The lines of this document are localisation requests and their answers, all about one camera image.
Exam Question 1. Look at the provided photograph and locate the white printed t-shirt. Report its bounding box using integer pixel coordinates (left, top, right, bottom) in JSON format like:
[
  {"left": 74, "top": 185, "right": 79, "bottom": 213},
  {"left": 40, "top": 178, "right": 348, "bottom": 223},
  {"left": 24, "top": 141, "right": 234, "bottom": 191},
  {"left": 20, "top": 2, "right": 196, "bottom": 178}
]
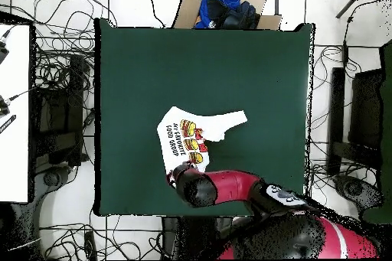
[{"left": 156, "top": 105, "right": 248, "bottom": 176}]

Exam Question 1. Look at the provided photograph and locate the black power strip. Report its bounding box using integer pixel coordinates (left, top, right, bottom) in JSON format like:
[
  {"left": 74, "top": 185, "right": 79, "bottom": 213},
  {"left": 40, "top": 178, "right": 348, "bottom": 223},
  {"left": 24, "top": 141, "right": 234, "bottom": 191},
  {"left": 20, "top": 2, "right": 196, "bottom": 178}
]
[{"left": 83, "top": 230, "right": 98, "bottom": 261}]

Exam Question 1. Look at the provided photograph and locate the dark green table cloth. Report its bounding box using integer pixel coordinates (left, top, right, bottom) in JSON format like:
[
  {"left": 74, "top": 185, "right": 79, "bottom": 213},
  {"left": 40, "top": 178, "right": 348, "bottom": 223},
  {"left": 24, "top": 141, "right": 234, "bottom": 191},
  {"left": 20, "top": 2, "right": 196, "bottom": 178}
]
[{"left": 93, "top": 17, "right": 315, "bottom": 217}]

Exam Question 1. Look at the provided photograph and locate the black metal stand base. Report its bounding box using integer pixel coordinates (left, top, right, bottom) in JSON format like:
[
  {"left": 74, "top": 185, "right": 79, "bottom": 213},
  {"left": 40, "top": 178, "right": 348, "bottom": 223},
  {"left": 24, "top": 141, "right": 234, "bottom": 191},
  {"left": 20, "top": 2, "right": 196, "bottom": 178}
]
[
  {"left": 327, "top": 66, "right": 385, "bottom": 176},
  {"left": 30, "top": 54, "right": 90, "bottom": 167}
]

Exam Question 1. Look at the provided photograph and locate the white side table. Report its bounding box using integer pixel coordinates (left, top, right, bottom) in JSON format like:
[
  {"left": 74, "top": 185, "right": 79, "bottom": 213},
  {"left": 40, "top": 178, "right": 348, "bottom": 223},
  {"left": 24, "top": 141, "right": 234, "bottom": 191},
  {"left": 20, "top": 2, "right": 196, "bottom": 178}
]
[{"left": 0, "top": 23, "right": 31, "bottom": 204}]

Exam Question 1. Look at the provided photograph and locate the brown cardboard box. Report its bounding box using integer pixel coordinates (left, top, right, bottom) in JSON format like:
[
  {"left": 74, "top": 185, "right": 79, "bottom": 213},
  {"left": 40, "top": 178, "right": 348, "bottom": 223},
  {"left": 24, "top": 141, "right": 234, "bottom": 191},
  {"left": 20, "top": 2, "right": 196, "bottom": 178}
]
[{"left": 171, "top": 0, "right": 283, "bottom": 31}]

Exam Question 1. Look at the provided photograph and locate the black label strip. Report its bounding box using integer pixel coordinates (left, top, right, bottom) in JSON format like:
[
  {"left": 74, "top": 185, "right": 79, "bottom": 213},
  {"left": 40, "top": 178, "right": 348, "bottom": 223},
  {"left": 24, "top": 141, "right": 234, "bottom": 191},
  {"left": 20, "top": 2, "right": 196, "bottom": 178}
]
[{"left": 0, "top": 114, "right": 17, "bottom": 135}]

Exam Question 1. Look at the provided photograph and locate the dark navy garment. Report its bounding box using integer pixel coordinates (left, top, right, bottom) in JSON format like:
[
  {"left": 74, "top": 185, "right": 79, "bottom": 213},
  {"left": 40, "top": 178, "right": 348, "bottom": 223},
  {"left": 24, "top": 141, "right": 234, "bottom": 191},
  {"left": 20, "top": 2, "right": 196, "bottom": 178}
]
[{"left": 206, "top": 0, "right": 261, "bottom": 30}]

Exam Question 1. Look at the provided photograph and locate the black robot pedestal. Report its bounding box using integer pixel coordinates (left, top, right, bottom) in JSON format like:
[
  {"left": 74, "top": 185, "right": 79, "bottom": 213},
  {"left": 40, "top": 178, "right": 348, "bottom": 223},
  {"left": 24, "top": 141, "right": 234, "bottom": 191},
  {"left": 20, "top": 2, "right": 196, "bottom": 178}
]
[{"left": 160, "top": 216, "right": 234, "bottom": 260}]

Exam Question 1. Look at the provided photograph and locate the black cable tangle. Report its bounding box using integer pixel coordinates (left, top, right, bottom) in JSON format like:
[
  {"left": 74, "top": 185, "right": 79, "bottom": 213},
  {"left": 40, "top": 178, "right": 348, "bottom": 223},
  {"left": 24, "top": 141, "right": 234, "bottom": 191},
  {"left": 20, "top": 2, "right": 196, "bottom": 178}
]
[
  {"left": 305, "top": 44, "right": 364, "bottom": 182},
  {"left": 39, "top": 208, "right": 172, "bottom": 260},
  {"left": 0, "top": 0, "right": 119, "bottom": 90}
]

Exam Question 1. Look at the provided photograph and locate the grey pedestal leg with caster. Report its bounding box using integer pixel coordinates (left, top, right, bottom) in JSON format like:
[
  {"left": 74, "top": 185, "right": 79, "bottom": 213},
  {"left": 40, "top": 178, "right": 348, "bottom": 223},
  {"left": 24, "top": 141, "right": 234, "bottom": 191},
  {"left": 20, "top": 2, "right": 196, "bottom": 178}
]
[
  {"left": 332, "top": 173, "right": 384, "bottom": 213},
  {"left": 30, "top": 165, "right": 74, "bottom": 213}
]

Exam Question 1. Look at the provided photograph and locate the single black cable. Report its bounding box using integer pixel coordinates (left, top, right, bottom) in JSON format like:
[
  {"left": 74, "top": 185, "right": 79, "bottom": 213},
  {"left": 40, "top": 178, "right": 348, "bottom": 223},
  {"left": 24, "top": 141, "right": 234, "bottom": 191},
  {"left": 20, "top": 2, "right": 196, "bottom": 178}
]
[{"left": 133, "top": 0, "right": 166, "bottom": 28}]

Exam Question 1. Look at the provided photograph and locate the black camera device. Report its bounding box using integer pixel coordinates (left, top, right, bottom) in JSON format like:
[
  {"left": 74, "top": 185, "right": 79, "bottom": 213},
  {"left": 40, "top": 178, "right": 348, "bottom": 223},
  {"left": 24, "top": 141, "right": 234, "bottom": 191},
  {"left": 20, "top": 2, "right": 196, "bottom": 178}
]
[
  {"left": 0, "top": 95, "right": 11, "bottom": 116},
  {"left": 0, "top": 35, "right": 10, "bottom": 64}
]

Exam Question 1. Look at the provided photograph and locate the black cable with adapter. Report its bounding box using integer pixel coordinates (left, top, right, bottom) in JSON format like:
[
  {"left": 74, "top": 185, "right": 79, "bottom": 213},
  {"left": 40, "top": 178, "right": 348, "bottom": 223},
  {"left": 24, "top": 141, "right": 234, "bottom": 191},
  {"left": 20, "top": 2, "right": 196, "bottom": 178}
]
[{"left": 341, "top": 0, "right": 392, "bottom": 70}]

